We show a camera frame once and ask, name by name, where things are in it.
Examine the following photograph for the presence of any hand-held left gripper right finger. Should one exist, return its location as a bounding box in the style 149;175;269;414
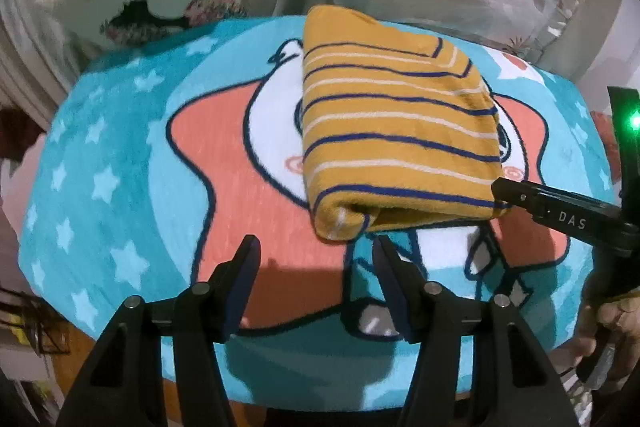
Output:
372;234;572;427

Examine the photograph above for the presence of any teal cartoon printed blanket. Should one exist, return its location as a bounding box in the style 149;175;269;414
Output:
20;14;618;408

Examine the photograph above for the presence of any yellow striped sweater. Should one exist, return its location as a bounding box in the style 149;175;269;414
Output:
301;5;512;242

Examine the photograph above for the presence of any person's right hand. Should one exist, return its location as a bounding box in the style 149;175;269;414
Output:
569;293;640;388

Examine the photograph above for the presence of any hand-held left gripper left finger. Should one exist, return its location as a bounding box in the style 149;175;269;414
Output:
55;234;262;427

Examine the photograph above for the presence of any dark red cloth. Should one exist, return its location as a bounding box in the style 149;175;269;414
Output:
0;107;48;162

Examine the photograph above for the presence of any bright red cloth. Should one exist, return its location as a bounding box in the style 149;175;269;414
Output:
590;109;623;178

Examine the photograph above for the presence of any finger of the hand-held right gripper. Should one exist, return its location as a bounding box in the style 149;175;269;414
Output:
491;177;640;259

